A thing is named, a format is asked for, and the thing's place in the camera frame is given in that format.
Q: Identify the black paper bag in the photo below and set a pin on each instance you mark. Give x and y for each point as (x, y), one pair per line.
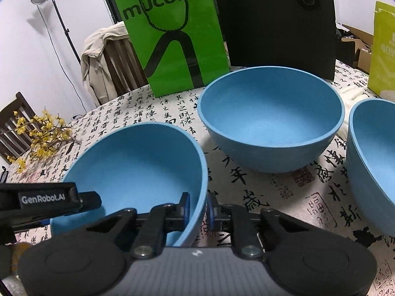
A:
(271, 27)

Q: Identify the dark wooden chair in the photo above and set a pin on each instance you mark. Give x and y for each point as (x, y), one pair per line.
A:
(15, 129)

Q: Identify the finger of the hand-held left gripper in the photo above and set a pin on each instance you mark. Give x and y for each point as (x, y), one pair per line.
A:
(91, 201)

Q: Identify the cardboard box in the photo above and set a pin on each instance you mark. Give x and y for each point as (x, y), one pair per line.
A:
(358, 52)

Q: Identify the brown slatted chair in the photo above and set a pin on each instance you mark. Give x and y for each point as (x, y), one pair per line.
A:
(123, 64)

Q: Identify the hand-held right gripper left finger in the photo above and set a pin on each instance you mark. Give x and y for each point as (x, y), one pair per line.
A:
(185, 212)

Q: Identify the blue bowl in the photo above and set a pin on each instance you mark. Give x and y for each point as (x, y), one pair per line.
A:
(132, 166)
(268, 120)
(373, 166)

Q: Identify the calligraphy print tablecloth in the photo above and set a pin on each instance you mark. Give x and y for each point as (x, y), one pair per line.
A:
(293, 203)

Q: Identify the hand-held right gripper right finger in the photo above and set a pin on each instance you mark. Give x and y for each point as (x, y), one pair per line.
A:
(212, 212)

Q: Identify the yellow flower branch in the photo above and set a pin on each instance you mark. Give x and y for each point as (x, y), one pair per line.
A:
(43, 138)

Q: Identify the beige jacket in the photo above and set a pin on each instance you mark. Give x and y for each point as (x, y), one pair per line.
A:
(95, 64)

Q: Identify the yellow-green paper bag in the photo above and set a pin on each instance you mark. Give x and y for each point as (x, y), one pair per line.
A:
(382, 55)

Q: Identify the green paper bag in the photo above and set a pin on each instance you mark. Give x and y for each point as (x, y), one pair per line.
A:
(172, 37)

